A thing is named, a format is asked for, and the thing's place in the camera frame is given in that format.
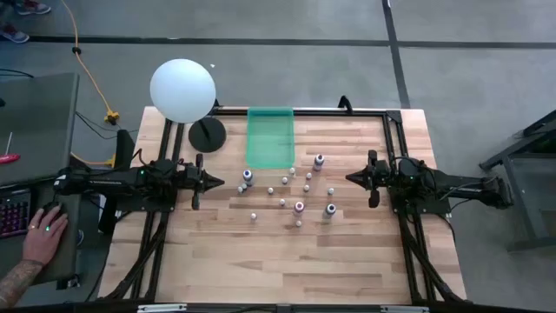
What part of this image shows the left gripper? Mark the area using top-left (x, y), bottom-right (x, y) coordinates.
top-left (185, 154), bottom-right (226, 210)

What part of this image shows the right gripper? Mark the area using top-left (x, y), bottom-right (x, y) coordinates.
top-left (346, 150), bottom-right (391, 210)

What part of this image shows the person's forearm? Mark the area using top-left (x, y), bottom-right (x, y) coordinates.
top-left (0, 259), bottom-right (44, 310)

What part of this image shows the translucent teal plastic bin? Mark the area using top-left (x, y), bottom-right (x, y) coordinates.
top-left (245, 106), bottom-right (296, 170)

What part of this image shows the white globe lamp black stand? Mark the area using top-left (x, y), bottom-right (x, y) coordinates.
top-left (149, 58), bottom-right (228, 154)

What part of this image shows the person's hand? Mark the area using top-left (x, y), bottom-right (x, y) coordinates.
top-left (21, 204), bottom-right (70, 267)

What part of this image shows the grey desk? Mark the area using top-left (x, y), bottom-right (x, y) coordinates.
top-left (0, 71), bottom-right (83, 292)

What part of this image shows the black metal cart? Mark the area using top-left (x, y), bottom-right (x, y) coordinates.
top-left (479, 108), bottom-right (556, 253)

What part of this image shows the backlit computer keyboard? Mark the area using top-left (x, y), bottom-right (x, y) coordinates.
top-left (0, 187), bottom-right (34, 240)

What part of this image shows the person's shoe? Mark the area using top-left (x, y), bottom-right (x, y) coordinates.
top-left (0, 23), bottom-right (30, 44)
top-left (15, 0), bottom-right (52, 17)

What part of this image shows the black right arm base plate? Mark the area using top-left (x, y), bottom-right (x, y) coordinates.
top-left (392, 189), bottom-right (453, 215)

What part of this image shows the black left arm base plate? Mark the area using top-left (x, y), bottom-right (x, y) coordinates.
top-left (113, 190), bottom-right (178, 214)

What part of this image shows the yellow extension cable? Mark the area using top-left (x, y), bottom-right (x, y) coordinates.
top-left (59, 0), bottom-right (121, 169)

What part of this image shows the silver metal bracket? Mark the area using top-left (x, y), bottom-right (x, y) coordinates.
top-left (380, 305), bottom-right (431, 313)
top-left (137, 303), bottom-right (189, 313)

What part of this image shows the red-handled screwdriver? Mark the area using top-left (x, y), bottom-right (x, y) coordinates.
top-left (0, 131), bottom-right (22, 165)

